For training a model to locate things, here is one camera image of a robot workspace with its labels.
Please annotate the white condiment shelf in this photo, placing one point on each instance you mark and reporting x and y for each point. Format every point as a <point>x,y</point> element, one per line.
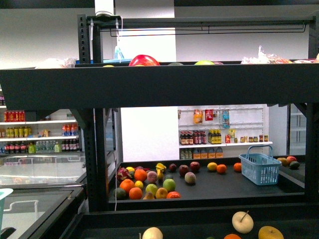
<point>216,131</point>

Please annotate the glass top freezer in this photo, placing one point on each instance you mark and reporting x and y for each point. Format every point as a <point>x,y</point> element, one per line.
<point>48,191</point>

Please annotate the white round pear left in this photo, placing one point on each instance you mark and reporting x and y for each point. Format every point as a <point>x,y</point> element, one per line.
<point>152,233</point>

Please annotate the large light blue basket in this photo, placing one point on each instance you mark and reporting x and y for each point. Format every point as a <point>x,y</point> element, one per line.
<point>3,194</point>

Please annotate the white round pear with stem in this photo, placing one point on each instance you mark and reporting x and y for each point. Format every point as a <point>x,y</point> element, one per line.
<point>242,222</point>

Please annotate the small blue plastic basket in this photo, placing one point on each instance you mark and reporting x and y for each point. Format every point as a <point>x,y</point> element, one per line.
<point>259,168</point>

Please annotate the big red apple top shelf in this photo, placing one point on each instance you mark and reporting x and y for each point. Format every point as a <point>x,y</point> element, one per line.
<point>144,60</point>

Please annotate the white drinks shelf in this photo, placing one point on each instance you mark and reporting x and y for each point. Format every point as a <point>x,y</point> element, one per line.
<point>57,132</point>

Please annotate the yellow apple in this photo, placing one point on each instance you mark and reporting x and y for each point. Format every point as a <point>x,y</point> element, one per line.
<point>269,232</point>

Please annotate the tangerine front tray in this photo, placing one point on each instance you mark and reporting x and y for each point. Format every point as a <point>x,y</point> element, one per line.
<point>232,236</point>

